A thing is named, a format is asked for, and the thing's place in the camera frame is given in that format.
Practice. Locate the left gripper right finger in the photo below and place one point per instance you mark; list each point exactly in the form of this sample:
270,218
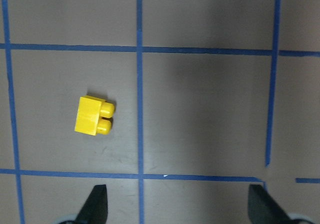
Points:
262,208

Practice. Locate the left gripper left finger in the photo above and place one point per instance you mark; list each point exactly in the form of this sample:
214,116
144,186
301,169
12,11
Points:
95,208

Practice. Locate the yellow two-stud block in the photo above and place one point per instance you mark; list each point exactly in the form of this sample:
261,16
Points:
94,116

